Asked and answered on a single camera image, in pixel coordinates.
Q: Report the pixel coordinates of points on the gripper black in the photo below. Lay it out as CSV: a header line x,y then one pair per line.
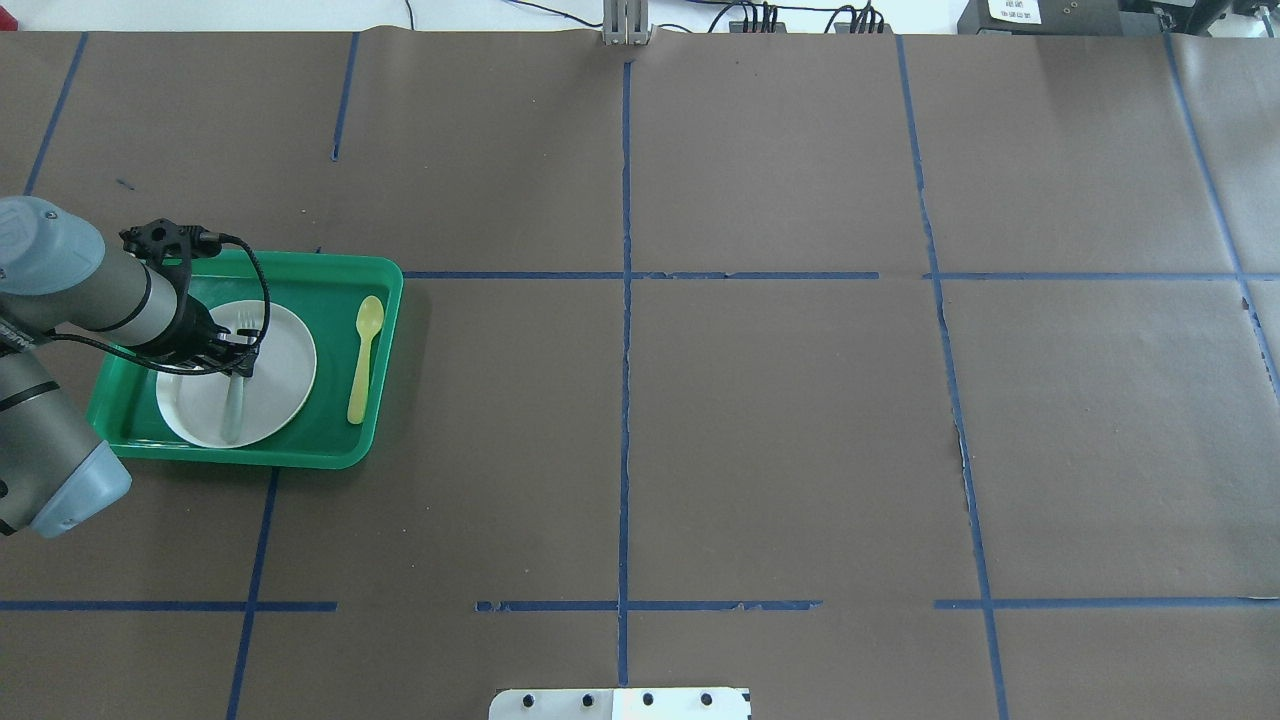
x,y
193,327

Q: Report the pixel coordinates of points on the pale green plastic fork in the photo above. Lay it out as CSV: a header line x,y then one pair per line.
x,y
248,327

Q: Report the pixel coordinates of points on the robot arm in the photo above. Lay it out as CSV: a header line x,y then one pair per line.
x,y
63,283

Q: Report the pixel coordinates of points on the white round plate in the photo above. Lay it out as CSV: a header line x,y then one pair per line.
x,y
196,407

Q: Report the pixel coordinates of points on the green plastic tray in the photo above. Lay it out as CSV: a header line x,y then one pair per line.
x,y
324,291

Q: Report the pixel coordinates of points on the yellow plastic spoon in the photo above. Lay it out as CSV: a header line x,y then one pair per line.
x,y
369,322

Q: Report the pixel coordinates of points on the black box device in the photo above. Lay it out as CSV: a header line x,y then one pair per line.
x,y
1042,18

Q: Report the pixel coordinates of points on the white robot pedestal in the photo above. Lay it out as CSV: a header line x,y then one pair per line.
x,y
623,703

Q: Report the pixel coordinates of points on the aluminium frame post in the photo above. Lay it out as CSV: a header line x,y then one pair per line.
x,y
626,22

